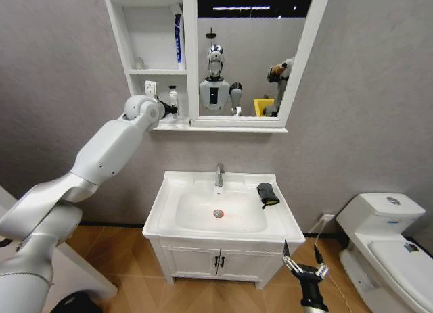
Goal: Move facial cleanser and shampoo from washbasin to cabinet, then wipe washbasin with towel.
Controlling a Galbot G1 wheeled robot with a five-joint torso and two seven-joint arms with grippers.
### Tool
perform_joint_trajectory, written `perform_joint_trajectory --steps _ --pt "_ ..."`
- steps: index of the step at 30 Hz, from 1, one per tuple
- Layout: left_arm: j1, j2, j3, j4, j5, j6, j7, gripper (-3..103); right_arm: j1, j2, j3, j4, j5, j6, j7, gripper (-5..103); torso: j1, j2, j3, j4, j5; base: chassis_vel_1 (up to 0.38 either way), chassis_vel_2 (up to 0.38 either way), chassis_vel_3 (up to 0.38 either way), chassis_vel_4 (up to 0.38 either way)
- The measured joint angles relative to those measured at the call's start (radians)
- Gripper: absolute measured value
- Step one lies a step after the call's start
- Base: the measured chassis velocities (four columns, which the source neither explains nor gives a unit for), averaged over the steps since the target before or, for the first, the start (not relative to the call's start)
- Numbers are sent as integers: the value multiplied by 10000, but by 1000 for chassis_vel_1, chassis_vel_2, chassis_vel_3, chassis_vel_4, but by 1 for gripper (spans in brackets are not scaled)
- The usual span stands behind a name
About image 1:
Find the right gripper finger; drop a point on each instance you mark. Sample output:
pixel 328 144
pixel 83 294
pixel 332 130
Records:
pixel 288 253
pixel 321 269

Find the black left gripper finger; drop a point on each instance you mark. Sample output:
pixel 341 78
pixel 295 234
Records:
pixel 174 109

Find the white shampoo bottle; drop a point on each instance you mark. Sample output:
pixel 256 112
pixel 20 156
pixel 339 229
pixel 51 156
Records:
pixel 174 96

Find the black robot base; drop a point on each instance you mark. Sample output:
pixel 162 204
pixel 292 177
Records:
pixel 78 303

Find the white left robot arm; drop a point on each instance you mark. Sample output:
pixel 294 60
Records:
pixel 101 154

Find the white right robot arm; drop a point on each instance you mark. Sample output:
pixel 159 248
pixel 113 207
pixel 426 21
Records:
pixel 314 309

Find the cabinet mirror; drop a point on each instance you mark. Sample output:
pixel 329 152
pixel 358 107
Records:
pixel 250 56

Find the white vanity cabinet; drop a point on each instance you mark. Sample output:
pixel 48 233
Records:
pixel 193 262

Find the white ceramic washbasin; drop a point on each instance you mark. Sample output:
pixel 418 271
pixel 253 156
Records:
pixel 162 218

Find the white toilet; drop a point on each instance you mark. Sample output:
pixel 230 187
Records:
pixel 389 259

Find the blue white toothpaste tube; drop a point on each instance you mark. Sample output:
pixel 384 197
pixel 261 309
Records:
pixel 178 39

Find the chrome faucet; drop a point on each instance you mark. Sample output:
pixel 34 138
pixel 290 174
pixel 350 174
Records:
pixel 219 174

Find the round metal drain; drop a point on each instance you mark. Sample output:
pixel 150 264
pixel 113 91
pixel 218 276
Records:
pixel 218 213

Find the chrome flush button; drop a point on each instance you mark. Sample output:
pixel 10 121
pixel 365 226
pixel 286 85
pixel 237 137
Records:
pixel 392 200

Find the white wall cabinet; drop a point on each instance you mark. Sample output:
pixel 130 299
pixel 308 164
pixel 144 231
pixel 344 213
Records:
pixel 191 56

